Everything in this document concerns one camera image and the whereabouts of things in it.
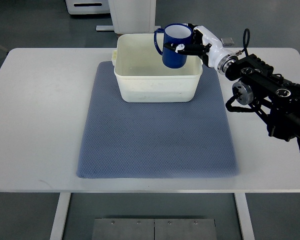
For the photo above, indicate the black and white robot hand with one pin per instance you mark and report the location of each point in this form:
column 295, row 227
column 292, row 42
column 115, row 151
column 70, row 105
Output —
column 209, row 49

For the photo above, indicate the blue mug white inside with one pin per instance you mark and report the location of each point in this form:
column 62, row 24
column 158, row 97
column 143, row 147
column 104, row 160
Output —
column 169, row 41

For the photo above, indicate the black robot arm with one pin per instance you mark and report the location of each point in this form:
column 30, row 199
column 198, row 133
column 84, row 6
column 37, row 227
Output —
column 257, row 89

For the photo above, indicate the white plastic box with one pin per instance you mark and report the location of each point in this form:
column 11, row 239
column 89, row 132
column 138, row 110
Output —
column 143, row 78

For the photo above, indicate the small grey floor plate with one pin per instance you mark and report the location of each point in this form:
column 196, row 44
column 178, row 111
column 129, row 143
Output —
column 227, row 41

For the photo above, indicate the blue textured mat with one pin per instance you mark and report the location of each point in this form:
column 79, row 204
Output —
column 156, row 140

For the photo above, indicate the white cabinet with slot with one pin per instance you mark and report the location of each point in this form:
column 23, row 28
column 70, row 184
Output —
column 87, row 7

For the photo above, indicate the right white table leg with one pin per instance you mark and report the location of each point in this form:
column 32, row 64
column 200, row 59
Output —
column 243, row 213

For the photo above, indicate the white table leg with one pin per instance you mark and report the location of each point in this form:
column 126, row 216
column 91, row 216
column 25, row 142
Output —
column 60, row 217
column 243, row 213

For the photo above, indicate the left white table leg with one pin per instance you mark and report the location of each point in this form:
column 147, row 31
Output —
column 60, row 217

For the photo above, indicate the white pedestal stand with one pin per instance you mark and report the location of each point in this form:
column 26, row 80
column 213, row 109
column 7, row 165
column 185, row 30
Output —
column 130, row 17

